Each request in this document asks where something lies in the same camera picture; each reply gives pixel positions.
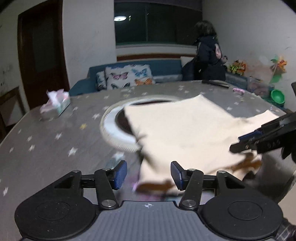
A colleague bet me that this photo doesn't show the clear plastic toy box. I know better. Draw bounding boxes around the clear plastic toy box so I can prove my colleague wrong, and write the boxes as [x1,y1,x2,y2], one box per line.
[247,77,270,97]

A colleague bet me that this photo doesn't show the tissue pack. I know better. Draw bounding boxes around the tissue pack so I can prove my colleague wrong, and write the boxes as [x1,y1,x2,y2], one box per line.
[40,89,70,120]

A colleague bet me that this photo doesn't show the dark window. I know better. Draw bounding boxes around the dark window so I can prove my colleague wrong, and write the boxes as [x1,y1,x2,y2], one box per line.
[114,1,202,46]

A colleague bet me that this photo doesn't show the pink small object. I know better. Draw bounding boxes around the pink small object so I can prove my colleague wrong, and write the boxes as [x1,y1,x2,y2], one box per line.
[233,88,245,94]

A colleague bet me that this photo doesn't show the large butterfly pillow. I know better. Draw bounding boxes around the large butterfly pillow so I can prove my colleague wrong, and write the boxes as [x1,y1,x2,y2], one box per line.
[105,65,155,90]

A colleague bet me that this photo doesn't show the dark wooden door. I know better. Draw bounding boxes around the dark wooden door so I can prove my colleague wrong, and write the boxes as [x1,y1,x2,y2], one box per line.
[18,0,70,109]

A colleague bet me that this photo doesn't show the person in dark clothes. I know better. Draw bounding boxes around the person in dark clothes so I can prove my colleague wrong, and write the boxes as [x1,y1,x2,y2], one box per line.
[182,20,226,81]

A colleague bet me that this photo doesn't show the cream garment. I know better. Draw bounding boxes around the cream garment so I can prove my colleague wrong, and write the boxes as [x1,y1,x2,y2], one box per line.
[124,95,276,195]

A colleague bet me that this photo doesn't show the black remote bar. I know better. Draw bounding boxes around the black remote bar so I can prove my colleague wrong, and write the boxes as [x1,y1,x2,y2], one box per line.
[202,80,230,88]

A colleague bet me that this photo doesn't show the grey star-patterned tablecloth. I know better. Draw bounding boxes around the grey star-patterned tablecloth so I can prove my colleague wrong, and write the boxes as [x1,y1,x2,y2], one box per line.
[1,81,284,240]

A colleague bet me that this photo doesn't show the round induction cooktop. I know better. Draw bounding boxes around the round induction cooktop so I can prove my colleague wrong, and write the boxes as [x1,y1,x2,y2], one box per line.
[100,95,181,153]

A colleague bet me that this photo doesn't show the colourful pinwheel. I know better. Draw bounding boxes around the colourful pinwheel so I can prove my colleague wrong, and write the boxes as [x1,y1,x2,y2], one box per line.
[269,55,287,84]

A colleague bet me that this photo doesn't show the small butterfly pillow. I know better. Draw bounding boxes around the small butterfly pillow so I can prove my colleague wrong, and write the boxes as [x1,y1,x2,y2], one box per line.
[96,71,107,91]

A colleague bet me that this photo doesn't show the green plastic bowl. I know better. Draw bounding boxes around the green plastic bowl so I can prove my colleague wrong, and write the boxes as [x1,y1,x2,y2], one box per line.
[270,89,285,104]

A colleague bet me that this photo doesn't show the blue sofa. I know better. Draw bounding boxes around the blue sofa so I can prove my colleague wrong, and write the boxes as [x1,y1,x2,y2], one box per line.
[69,58,248,96]

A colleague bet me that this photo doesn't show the colourful plush toys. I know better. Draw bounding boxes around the colourful plush toys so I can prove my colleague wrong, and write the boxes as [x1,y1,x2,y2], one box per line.
[228,60,247,76]

